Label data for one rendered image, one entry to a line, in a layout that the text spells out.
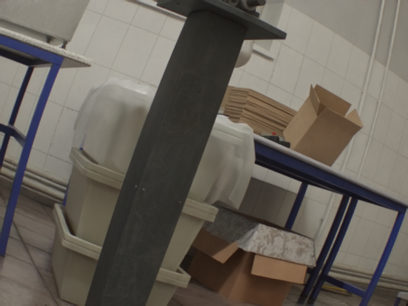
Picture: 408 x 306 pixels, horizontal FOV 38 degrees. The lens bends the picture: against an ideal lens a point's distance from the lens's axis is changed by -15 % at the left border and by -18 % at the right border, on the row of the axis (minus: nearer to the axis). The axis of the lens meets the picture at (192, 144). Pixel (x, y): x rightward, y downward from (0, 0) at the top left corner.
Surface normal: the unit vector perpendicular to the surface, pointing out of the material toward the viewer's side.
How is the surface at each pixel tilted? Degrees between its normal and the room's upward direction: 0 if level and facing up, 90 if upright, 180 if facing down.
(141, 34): 90
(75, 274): 96
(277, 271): 68
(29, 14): 90
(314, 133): 125
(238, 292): 90
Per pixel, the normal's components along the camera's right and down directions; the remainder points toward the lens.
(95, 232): 0.22, 0.16
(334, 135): 0.11, 0.63
